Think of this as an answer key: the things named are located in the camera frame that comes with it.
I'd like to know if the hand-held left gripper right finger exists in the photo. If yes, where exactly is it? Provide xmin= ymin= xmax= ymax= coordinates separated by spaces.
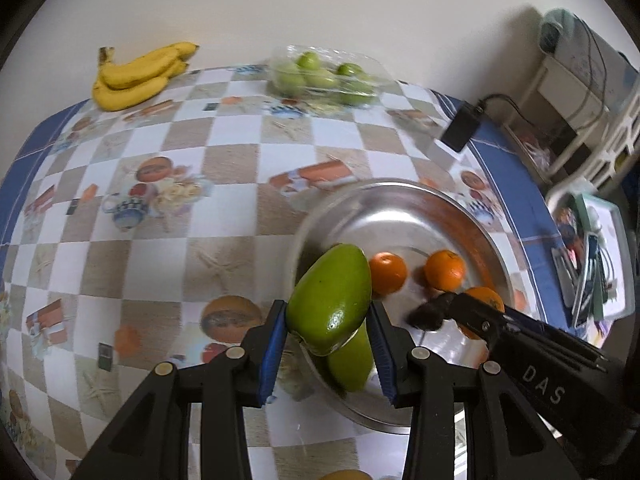
xmin=367 ymin=302 xmax=583 ymax=480

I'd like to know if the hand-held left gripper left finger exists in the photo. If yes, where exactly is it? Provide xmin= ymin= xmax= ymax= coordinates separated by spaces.
xmin=72 ymin=300 xmax=288 ymax=480

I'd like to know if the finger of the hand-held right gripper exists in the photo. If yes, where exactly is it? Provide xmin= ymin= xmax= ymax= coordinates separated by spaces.
xmin=446 ymin=292 xmax=506 ymax=346

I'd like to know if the orange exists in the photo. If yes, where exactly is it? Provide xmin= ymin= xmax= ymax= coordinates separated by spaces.
xmin=369 ymin=252 xmax=408 ymax=296
xmin=425 ymin=250 xmax=467 ymax=292
xmin=457 ymin=286 xmax=506 ymax=338

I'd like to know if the green mango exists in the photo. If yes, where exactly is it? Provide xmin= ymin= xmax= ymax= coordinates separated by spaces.
xmin=327 ymin=322 xmax=376 ymax=393
xmin=285 ymin=244 xmax=373 ymax=356

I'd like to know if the round metal bowl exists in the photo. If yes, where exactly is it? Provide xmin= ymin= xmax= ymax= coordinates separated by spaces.
xmin=290 ymin=178 xmax=516 ymax=435

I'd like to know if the grey metal clip device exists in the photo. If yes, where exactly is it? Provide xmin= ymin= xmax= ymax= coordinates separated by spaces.
xmin=552 ymin=247 xmax=576 ymax=306

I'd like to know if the colourful patterned cup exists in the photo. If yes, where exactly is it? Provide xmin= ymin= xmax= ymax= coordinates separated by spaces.
xmin=557 ymin=207 xmax=581 ymax=241

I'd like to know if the white tray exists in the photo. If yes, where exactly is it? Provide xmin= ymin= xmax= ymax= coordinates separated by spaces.
xmin=547 ymin=192 xmax=636 ymax=328

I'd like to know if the clear plastic bag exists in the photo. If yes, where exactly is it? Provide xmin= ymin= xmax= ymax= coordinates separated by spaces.
xmin=520 ymin=132 xmax=556 ymax=171

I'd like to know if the black power adapter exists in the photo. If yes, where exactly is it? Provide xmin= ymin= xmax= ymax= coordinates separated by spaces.
xmin=439 ymin=101 xmax=486 ymax=152

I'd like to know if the white plastic chair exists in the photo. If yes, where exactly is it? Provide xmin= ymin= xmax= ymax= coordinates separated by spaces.
xmin=545 ymin=105 xmax=640 ymax=206

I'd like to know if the white shelf rack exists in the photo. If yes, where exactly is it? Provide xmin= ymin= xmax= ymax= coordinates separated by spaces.
xmin=520 ymin=55 xmax=616 ymax=171

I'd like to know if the clear plastic box green fruit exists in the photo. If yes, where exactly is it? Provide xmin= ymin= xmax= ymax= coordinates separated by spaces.
xmin=267 ymin=45 xmax=391 ymax=111

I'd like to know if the pale cardboard box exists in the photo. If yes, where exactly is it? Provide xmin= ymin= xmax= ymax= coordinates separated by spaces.
xmin=540 ymin=7 xmax=640 ymax=126

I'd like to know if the bunch of yellow bananas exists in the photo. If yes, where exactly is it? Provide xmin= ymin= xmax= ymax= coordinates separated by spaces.
xmin=91 ymin=41 xmax=200 ymax=112

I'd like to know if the black power cable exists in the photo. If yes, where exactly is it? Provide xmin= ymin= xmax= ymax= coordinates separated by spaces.
xmin=475 ymin=92 xmax=546 ymax=136

